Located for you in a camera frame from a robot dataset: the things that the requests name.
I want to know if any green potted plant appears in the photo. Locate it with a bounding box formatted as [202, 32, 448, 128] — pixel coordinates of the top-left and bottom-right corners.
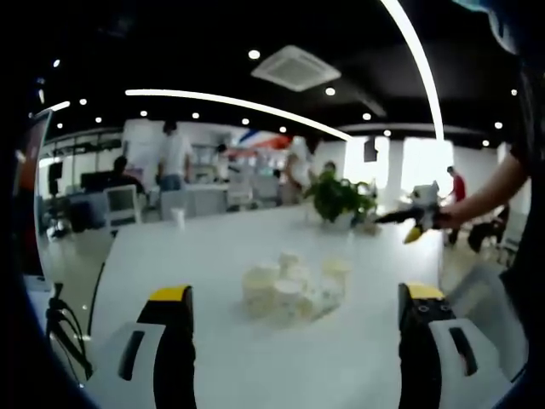
[302, 169, 379, 233]

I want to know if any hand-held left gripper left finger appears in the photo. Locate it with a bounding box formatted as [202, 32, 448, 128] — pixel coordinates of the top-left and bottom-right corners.
[90, 285, 198, 409]

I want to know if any black speaker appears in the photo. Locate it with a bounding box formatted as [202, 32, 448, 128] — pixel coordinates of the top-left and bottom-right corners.
[47, 160, 64, 193]

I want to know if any ceiling air conditioner vent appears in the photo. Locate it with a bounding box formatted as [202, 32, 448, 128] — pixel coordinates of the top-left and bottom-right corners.
[250, 43, 342, 93]

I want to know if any curved ceiling light strip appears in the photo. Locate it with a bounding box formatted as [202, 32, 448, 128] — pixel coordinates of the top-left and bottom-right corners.
[380, 0, 445, 142]

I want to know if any white table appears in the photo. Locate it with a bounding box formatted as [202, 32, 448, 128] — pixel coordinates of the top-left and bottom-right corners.
[86, 203, 447, 409]

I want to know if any long ceiling light strip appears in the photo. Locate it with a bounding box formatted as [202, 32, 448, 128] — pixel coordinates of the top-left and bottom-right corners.
[124, 88, 353, 141]

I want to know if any person's right hand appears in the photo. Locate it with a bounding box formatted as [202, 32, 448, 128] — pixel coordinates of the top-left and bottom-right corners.
[434, 205, 464, 232]

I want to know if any white chair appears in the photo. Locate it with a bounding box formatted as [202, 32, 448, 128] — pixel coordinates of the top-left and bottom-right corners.
[103, 184, 145, 233]

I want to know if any black monitor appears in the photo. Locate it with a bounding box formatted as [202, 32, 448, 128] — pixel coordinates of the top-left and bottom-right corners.
[80, 171, 112, 191]

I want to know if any black tripod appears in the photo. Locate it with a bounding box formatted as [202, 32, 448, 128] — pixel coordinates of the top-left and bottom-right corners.
[43, 281, 95, 383]

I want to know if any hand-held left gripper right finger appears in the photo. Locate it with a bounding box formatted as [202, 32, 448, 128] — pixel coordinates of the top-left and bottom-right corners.
[397, 281, 525, 409]

